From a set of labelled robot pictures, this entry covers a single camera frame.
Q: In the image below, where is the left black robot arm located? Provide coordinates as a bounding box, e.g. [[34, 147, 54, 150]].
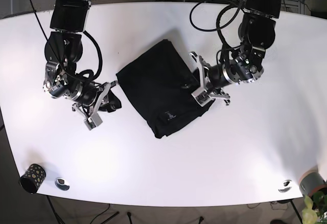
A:
[[189, 0, 282, 107]]

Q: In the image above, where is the green potted plant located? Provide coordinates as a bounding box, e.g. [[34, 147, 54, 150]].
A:
[[301, 190, 326, 224]]

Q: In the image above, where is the right silver table grommet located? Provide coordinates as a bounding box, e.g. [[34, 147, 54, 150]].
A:
[[278, 180, 293, 193]]

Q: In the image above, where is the left silver table grommet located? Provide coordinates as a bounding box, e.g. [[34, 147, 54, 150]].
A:
[[55, 177, 70, 191]]

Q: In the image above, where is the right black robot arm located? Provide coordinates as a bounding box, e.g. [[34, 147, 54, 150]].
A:
[[43, 0, 122, 130]]

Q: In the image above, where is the silver table grommet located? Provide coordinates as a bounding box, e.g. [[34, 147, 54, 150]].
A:
[[55, 177, 70, 191], [278, 180, 293, 193]]

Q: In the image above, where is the grey flower pot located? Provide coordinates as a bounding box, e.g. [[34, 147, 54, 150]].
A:
[[299, 170, 326, 197]]

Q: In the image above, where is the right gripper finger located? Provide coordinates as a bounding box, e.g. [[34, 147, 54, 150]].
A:
[[106, 92, 122, 111], [98, 105, 112, 113]]

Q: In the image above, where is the black gold-dotted cup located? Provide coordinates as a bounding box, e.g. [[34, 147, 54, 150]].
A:
[[19, 164, 46, 194]]

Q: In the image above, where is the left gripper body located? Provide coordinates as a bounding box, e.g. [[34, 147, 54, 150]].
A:
[[189, 52, 230, 107]]

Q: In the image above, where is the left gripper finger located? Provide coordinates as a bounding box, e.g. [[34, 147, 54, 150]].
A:
[[182, 79, 200, 91]]

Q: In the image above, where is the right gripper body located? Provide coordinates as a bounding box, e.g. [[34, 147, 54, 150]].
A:
[[71, 80, 119, 130]]

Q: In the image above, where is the black T-shirt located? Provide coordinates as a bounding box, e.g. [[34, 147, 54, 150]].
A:
[[116, 39, 213, 139]]

